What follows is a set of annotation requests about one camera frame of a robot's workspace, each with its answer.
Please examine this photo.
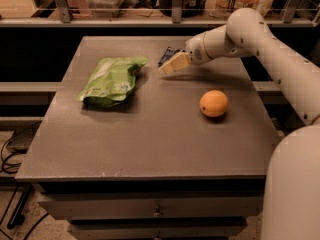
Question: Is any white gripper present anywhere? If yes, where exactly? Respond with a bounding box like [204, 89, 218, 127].
[161, 33, 213, 74]

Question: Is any dark blue rxbar wrapper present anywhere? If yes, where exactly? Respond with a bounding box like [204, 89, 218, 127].
[158, 47, 180, 66]

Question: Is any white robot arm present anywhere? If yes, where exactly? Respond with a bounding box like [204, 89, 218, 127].
[160, 8, 320, 240]

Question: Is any orange fruit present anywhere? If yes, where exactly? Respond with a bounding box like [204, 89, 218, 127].
[199, 90, 229, 118]

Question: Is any green snack bag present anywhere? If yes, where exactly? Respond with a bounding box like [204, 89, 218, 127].
[77, 56, 148, 107]

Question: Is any clear plastic container on shelf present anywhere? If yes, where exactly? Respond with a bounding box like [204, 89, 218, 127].
[86, 0, 124, 18]

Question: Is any grey drawer cabinet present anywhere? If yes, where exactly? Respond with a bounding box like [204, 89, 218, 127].
[17, 37, 279, 226]

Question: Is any upper grey drawer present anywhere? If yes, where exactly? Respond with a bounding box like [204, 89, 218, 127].
[38, 194, 263, 220]

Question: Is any grey drawer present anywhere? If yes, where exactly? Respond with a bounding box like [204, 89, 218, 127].
[38, 194, 263, 220]
[68, 219, 247, 240]

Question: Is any lower grey drawer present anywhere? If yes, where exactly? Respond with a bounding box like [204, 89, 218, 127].
[68, 219, 247, 240]

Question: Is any black cables left floor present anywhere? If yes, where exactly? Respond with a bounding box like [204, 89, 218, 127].
[0, 121, 50, 240]

